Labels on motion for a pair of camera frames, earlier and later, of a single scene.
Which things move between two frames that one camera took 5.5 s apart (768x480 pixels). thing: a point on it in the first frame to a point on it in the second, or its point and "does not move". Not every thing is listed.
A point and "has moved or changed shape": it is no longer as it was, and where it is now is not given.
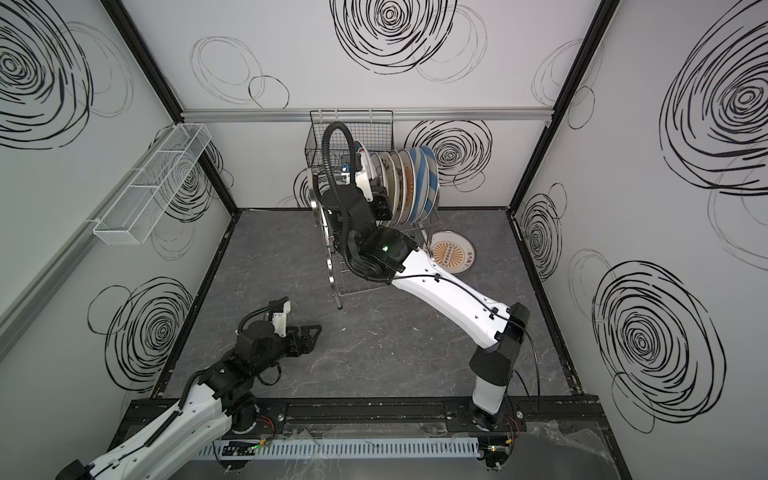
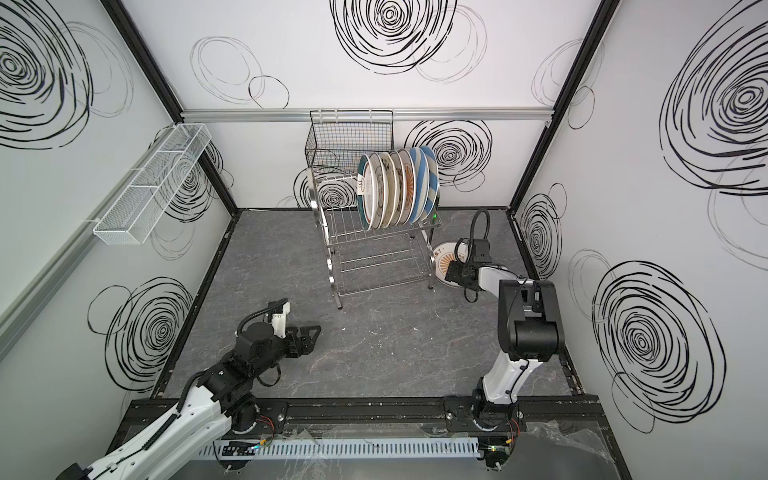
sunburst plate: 452,251 has moved or changed shape
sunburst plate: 409,169 does not move
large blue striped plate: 434,183 does not move
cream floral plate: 392,171 does not move
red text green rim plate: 402,179 does not move
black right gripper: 372,196 to 456,273
